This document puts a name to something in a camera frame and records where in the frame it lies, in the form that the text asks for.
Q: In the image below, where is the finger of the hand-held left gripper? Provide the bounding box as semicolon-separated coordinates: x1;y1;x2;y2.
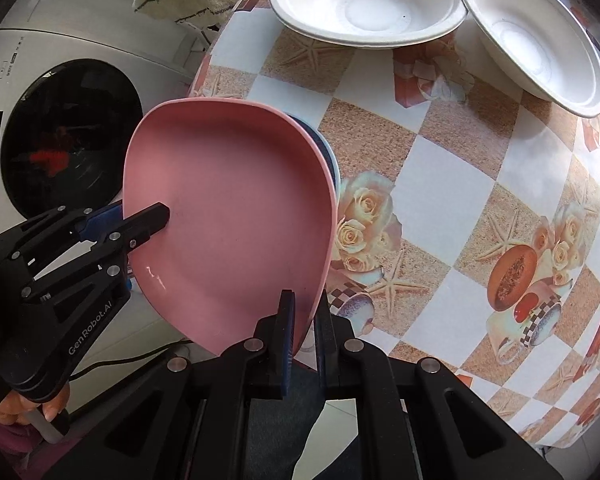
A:
0;199;127;268
21;202;172;303

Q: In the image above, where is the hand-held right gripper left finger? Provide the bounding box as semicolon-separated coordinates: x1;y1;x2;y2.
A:
40;290;301;480

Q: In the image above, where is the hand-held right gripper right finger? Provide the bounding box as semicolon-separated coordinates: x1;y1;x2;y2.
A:
312;301;567;480

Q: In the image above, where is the pink plate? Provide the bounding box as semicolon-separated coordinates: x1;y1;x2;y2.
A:
122;98;339;359

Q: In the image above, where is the person's left forearm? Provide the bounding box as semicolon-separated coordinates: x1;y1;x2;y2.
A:
0;417;48;480

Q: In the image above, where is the person's left hand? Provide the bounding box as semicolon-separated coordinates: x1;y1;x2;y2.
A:
0;381;74;429

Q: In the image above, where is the person's leg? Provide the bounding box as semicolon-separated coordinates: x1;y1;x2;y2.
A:
246;360;362;480

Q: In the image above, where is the white washing machine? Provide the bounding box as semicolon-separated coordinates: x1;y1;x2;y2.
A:
0;0;231;361

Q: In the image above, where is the blue plate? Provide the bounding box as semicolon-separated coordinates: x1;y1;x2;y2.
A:
285;112;342;197

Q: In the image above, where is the checkered floral tablecloth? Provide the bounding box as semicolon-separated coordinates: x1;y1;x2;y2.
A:
187;0;600;452

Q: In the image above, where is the black cable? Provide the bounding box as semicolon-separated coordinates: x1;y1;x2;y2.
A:
72;341;192;382

